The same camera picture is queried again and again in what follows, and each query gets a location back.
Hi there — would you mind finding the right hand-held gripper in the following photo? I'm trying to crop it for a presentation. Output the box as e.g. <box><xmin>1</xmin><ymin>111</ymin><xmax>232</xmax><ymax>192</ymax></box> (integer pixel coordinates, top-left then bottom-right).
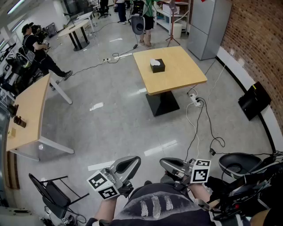
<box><xmin>159</xmin><ymin>157</ymin><xmax>211</xmax><ymax>193</ymax></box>

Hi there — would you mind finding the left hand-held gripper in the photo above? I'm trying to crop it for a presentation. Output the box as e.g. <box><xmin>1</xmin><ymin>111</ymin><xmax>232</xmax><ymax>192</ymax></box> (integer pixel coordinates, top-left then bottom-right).
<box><xmin>87</xmin><ymin>156</ymin><xmax>142</xmax><ymax>200</ymax></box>

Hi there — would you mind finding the person's left forearm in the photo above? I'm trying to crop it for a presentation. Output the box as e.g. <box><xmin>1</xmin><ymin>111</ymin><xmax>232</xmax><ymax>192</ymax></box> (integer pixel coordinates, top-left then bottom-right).
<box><xmin>94</xmin><ymin>197</ymin><xmax>118</xmax><ymax>221</ymax></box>

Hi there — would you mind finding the person's right forearm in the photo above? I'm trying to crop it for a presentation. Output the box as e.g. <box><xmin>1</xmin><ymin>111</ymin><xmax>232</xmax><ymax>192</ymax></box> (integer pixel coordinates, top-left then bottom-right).
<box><xmin>189</xmin><ymin>182</ymin><xmax>212</xmax><ymax>203</ymax></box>

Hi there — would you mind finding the black tissue box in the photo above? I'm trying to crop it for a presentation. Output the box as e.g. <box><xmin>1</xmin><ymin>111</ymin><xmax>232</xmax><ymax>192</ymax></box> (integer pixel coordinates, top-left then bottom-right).
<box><xmin>150</xmin><ymin>58</ymin><xmax>166</xmax><ymax>73</ymax></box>

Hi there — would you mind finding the person's torso in dark shirt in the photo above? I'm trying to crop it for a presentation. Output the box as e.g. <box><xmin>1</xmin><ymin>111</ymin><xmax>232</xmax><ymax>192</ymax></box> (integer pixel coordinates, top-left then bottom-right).
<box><xmin>86</xmin><ymin>182</ymin><xmax>252</xmax><ymax>226</ymax></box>

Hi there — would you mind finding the black white-rimmed shell pack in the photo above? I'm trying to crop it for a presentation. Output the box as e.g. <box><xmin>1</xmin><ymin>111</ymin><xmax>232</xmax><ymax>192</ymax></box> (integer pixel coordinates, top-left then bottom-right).
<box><xmin>131</xmin><ymin>15</ymin><xmax>145</xmax><ymax>35</ymax></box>
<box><xmin>218</xmin><ymin>152</ymin><xmax>262</xmax><ymax>179</ymax></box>

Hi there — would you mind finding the black folding chair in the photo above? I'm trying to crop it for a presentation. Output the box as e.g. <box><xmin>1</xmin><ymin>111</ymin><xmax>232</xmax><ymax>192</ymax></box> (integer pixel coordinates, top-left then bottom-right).
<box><xmin>28</xmin><ymin>173</ymin><xmax>90</xmax><ymax>224</ymax></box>

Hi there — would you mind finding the black flat case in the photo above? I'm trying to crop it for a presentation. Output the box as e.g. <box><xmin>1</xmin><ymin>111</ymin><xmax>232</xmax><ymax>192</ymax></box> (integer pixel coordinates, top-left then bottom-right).
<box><xmin>238</xmin><ymin>81</ymin><xmax>272</xmax><ymax>121</ymax></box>

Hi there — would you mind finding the wooden desk with white legs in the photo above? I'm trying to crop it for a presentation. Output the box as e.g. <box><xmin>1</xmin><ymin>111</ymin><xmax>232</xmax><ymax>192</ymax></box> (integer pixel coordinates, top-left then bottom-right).
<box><xmin>6</xmin><ymin>73</ymin><xmax>75</xmax><ymax>162</ymax></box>

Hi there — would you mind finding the brown wooden object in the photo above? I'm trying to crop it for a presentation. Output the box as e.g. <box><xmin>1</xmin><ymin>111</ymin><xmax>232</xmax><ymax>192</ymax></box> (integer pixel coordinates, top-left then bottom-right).
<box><xmin>13</xmin><ymin>116</ymin><xmax>27</xmax><ymax>129</ymax></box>

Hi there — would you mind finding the white equipment case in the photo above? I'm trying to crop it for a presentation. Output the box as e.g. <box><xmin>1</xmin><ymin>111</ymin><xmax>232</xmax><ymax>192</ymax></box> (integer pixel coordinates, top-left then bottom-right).
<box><xmin>0</xmin><ymin>206</ymin><xmax>42</xmax><ymax>226</ymax></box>

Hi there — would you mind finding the dark small object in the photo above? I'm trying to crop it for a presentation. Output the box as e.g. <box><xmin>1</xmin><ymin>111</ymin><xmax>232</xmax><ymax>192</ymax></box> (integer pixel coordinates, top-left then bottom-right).
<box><xmin>8</xmin><ymin>104</ymin><xmax>19</xmax><ymax>117</ymax></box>

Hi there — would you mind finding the white bucket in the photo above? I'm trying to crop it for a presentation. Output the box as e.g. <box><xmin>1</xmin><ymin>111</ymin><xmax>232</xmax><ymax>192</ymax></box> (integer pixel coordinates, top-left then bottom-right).
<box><xmin>173</xmin><ymin>23</ymin><xmax>184</xmax><ymax>39</ymax></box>

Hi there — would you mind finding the grey refrigerator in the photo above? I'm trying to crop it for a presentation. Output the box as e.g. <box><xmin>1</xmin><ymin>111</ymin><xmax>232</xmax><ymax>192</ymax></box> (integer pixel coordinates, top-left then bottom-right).
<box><xmin>187</xmin><ymin>0</ymin><xmax>233</xmax><ymax>60</ymax></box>

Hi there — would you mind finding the wooden tripod coat stand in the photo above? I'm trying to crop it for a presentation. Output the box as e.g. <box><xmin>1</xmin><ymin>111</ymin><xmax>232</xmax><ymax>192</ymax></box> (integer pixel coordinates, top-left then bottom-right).
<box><xmin>165</xmin><ymin>0</ymin><xmax>187</xmax><ymax>47</ymax></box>

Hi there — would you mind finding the black green backpack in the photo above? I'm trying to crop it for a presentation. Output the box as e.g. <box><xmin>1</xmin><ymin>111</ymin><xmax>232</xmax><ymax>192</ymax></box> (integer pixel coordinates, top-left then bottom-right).
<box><xmin>17</xmin><ymin>46</ymin><xmax>36</xmax><ymax>68</ymax></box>

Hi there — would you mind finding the white shelving rack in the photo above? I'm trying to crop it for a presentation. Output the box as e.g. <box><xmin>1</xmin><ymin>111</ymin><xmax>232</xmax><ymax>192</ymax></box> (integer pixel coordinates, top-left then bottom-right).
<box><xmin>154</xmin><ymin>0</ymin><xmax>192</xmax><ymax>36</ymax></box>

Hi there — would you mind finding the cluster of black office chairs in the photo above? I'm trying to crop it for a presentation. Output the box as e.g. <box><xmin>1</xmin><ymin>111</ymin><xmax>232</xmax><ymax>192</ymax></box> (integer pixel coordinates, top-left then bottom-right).
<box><xmin>0</xmin><ymin>43</ymin><xmax>45</xmax><ymax>98</ymax></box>

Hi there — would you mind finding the white rectangular desk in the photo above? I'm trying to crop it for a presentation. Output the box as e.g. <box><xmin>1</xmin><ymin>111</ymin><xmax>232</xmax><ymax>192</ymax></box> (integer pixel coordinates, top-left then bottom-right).
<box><xmin>72</xmin><ymin>11</ymin><xmax>96</xmax><ymax>34</ymax></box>

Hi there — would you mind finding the black crate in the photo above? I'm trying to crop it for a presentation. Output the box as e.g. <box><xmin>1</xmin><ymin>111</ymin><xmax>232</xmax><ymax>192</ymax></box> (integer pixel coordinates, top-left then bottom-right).
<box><xmin>45</xmin><ymin>23</ymin><xmax>58</xmax><ymax>38</ymax></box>

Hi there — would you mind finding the white power cable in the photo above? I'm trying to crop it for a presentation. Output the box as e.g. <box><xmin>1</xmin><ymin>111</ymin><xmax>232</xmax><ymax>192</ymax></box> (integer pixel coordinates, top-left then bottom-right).
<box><xmin>186</xmin><ymin>101</ymin><xmax>201</xmax><ymax>159</ymax></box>

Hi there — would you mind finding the black power cable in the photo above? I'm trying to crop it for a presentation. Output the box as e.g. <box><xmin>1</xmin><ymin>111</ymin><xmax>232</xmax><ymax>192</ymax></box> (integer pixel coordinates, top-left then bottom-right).
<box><xmin>185</xmin><ymin>97</ymin><xmax>226</xmax><ymax>159</ymax></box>

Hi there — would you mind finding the square wooden pedestal table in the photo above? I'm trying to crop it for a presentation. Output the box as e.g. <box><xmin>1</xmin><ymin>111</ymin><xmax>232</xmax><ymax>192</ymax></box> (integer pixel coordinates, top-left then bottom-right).
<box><xmin>132</xmin><ymin>45</ymin><xmax>208</xmax><ymax>117</ymax></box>

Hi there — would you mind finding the round white pedestal table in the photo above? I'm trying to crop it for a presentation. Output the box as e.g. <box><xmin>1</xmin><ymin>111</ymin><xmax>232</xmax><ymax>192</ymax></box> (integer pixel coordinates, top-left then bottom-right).
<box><xmin>58</xmin><ymin>19</ymin><xmax>90</xmax><ymax>52</ymax></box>

